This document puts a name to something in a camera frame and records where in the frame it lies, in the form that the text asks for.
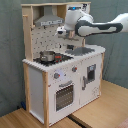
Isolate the black toy stovetop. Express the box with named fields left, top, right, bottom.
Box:
left=35, top=53, right=71, bottom=67

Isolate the grey cabinet door handle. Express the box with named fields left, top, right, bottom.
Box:
left=82, top=76, right=86, bottom=90

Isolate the red left stove knob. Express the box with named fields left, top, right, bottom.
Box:
left=54, top=73, right=60, bottom=79

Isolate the white wooden toy kitchen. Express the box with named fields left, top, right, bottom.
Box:
left=22, top=2, right=105, bottom=128

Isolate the grey toy range hood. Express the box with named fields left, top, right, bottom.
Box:
left=35, top=6, right=63, bottom=27

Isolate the black toy faucet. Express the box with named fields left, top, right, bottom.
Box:
left=67, top=44, right=75, bottom=50

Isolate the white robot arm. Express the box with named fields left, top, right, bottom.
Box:
left=57, top=7, right=128, bottom=40

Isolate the red right stove knob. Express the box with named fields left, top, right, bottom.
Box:
left=71, top=66, right=79, bottom=73

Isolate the white toy microwave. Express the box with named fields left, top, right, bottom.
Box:
left=67, top=3, right=90, bottom=13

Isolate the small metal toy pot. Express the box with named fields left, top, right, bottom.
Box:
left=40, top=51, right=55, bottom=62

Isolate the red stove knob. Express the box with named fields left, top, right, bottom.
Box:
left=71, top=66, right=79, bottom=73
left=54, top=73, right=60, bottom=79

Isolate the grey toy sink basin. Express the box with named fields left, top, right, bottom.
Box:
left=66, top=47, right=94, bottom=56

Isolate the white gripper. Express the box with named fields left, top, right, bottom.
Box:
left=55, top=26, right=82, bottom=42

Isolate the toy oven door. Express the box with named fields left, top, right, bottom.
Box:
left=55, top=81, right=74, bottom=111

